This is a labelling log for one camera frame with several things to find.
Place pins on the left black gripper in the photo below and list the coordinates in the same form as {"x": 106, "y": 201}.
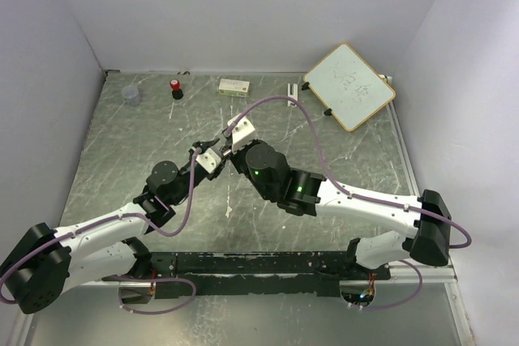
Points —
{"x": 205, "y": 143}

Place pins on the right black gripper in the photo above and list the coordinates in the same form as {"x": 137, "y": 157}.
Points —
{"x": 235, "y": 155}

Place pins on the red handled metal keyring holder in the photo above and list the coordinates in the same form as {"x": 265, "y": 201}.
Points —
{"x": 226, "y": 152}

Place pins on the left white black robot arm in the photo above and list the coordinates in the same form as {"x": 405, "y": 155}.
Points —
{"x": 48, "y": 262}

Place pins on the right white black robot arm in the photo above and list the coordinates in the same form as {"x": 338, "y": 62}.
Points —
{"x": 411, "y": 231}

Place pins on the red black stamp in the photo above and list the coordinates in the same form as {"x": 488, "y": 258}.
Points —
{"x": 176, "y": 89}

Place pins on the white green staple box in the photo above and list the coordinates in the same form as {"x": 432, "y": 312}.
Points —
{"x": 233, "y": 87}

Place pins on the white stapler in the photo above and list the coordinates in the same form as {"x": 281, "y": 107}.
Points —
{"x": 292, "y": 92}

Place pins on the clear plastic cup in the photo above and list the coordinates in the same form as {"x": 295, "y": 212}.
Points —
{"x": 131, "y": 95}

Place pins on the yellow framed whiteboard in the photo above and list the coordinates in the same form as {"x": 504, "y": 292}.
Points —
{"x": 349, "y": 87}

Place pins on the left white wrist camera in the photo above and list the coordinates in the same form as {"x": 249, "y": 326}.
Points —
{"x": 209, "y": 160}

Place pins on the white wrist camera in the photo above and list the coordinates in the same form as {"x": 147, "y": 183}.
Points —
{"x": 243, "y": 134}
{"x": 209, "y": 160}

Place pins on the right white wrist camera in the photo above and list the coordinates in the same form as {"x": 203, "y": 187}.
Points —
{"x": 243, "y": 134}

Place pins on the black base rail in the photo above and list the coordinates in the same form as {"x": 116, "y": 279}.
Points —
{"x": 260, "y": 273}

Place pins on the aluminium extrusion rail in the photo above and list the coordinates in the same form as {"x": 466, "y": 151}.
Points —
{"x": 406, "y": 271}

